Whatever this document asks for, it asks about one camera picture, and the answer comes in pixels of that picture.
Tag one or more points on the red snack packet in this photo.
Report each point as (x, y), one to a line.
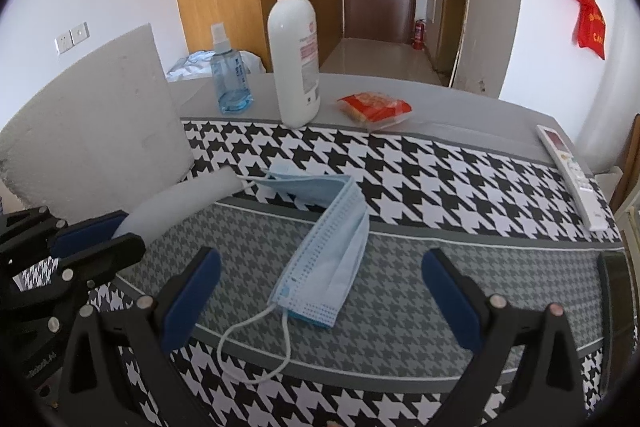
(372, 107)

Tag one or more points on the red fire extinguisher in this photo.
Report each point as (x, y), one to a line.
(419, 34)

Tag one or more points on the houndstooth table mat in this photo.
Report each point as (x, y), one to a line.
(450, 207)

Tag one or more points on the white red pump lotion bottle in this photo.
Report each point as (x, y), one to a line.
(295, 57)

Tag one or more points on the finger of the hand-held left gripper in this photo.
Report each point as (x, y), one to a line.
(107, 257)
(87, 232)

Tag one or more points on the blue spray bottle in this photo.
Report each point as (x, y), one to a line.
(231, 77)

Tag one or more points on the white remote control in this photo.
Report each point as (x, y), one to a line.
(575, 177)

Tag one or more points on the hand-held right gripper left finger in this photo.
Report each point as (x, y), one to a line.
(192, 302)

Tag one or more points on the light blue face mask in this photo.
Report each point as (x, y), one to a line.
(325, 257)

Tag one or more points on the light blue bedding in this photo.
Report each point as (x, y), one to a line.
(215, 62)

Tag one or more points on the white wall socket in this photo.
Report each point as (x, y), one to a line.
(62, 42)
(79, 33)

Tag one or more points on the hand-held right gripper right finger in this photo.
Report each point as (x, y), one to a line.
(452, 302)

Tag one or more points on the white foam box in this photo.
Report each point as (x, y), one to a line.
(100, 132)

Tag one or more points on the wooden boards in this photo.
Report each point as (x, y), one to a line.
(634, 147)

